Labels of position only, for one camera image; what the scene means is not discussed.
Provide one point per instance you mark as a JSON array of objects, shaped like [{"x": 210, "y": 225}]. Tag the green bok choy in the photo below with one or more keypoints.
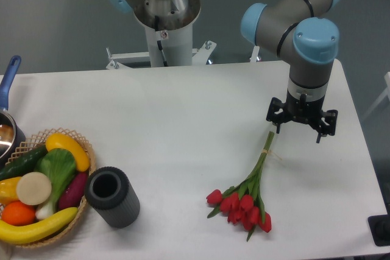
[{"x": 59, "y": 166}]

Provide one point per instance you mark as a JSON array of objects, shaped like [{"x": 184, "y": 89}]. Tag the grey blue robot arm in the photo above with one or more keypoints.
[{"x": 294, "y": 30}]

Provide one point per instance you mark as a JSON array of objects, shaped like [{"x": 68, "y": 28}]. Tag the beige round disc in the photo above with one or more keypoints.
[{"x": 33, "y": 188}]

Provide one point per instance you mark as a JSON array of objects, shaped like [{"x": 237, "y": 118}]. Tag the green cucumber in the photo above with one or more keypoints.
[{"x": 23, "y": 164}]

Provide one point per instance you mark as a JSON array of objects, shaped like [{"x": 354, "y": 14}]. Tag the dark grey ribbed vase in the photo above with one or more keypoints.
[{"x": 109, "y": 192}]

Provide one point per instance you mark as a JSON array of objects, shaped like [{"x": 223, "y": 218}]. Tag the yellow pepper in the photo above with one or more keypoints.
[{"x": 8, "y": 190}]

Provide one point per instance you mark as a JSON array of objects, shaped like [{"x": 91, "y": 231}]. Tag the woven wicker basket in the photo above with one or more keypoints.
[{"x": 37, "y": 140}]

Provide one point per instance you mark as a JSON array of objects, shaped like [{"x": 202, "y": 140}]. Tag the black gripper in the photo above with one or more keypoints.
[{"x": 304, "y": 112}]

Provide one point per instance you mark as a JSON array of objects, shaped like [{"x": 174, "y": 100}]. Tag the red tulip bouquet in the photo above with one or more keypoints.
[{"x": 243, "y": 204}]

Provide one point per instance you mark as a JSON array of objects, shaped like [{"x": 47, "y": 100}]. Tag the yellow banana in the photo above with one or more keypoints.
[{"x": 39, "y": 230}]

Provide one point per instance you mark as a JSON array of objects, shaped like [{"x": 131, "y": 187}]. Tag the blue handled saucepan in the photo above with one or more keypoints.
[{"x": 11, "y": 134}]

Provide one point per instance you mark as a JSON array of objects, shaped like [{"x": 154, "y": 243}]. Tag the orange fruit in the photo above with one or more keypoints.
[{"x": 18, "y": 214}]

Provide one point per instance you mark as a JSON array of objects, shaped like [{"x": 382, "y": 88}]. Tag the white frame at right edge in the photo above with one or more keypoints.
[{"x": 380, "y": 103}]

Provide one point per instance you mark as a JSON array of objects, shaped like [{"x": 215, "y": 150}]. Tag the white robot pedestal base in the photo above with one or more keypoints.
[{"x": 166, "y": 48}]

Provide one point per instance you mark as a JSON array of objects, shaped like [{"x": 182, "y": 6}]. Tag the purple sweet potato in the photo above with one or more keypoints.
[{"x": 73, "y": 194}]

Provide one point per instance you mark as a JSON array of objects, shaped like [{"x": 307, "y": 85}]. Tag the black device at edge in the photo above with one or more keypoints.
[{"x": 379, "y": 227}]

